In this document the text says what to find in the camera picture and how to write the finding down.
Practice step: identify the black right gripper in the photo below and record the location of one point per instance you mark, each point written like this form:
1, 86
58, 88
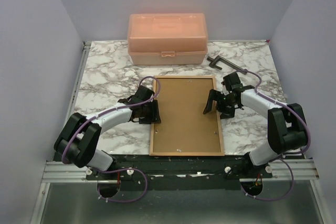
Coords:
213, 95

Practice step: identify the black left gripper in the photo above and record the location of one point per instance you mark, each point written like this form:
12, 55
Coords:
155, 118

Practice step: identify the blue wooden picture frame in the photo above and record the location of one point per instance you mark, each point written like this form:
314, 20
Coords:
220, 134

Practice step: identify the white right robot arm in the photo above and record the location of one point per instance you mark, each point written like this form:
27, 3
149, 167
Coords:
286, 125

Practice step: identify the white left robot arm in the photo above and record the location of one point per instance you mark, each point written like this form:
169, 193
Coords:
78, 140

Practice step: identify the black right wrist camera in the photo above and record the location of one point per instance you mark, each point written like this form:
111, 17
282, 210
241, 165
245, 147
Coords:
231, 82

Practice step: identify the black metal crank handle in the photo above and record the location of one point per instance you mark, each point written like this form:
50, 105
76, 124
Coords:
214, 61

